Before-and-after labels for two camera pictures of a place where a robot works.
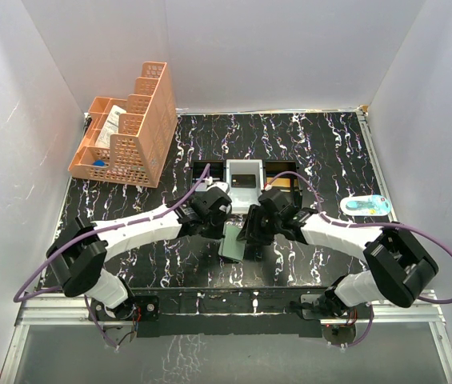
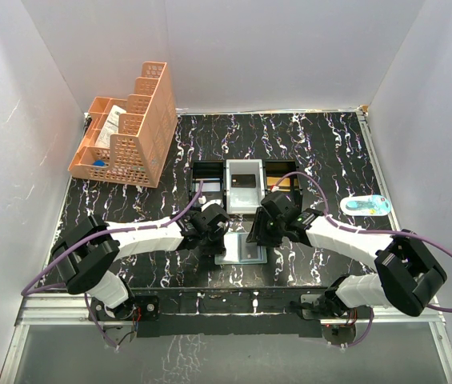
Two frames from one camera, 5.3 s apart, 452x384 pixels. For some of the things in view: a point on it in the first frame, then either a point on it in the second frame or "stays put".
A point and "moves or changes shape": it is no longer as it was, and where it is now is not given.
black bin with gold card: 282,182 stays put
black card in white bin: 243,180 stays put
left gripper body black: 214,226 -> 212,242
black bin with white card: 215,173 stays put
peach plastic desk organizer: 128,140 stays put
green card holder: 231,247 moves or changes shape
